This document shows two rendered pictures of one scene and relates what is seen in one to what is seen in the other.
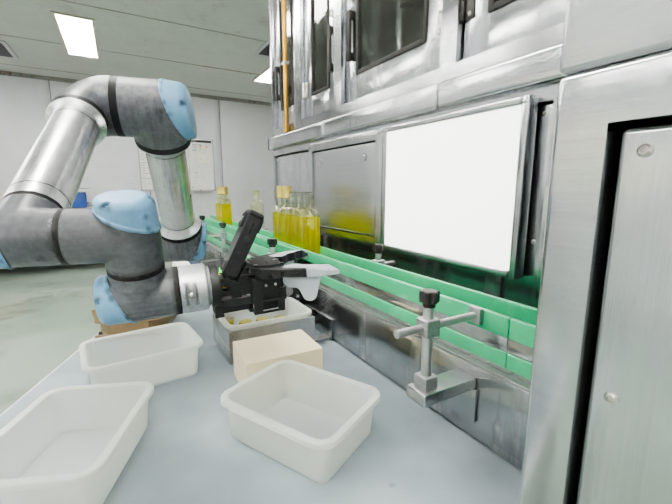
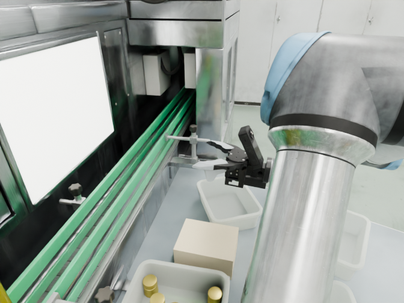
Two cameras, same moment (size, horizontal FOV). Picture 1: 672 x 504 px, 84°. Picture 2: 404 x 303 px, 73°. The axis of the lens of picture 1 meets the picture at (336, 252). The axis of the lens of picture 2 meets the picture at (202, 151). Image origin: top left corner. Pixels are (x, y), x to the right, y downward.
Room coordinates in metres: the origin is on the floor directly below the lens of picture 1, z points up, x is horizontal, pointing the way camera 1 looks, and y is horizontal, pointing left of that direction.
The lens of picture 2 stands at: (1.17, 0.47, 1.41)
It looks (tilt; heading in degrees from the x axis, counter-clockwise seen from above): 30 degrees down; 221
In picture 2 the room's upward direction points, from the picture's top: straight up
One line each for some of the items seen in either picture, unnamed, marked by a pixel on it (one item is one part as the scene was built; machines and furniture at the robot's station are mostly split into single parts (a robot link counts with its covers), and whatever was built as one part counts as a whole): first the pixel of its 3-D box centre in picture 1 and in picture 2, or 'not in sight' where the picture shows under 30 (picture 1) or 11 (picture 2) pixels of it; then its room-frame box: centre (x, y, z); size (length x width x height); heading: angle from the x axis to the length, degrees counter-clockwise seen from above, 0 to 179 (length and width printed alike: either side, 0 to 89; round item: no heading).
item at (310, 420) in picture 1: (301, 417); (226, 205); (0.56, 0.06, 0.78); 0.22 x 0.17 x 0.09; 57
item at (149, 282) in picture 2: not in sight; (150, 285); (0.93, 0.10, 0.79); 0.04 x 0.04 x 0.04
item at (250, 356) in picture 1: (277, 361); (207, 247); (0.75, 0.13, 0.79); 0.16 x 0.12 x 0.07; 117
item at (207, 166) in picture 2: (288, 267); (210, 172); (0.70, 0.09, 1.00); 0.09 x 0.03 x 0.06; 151
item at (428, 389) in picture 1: (438, 359); (187, 152); (0.53, -0.16, 0.90); 0.17 x 0.05 x 0.22; 120
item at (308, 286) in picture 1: (310, 283); (219, 151); (0.59, 0.04, 1.00); 0.09 x 0.03 x 0.06; 79
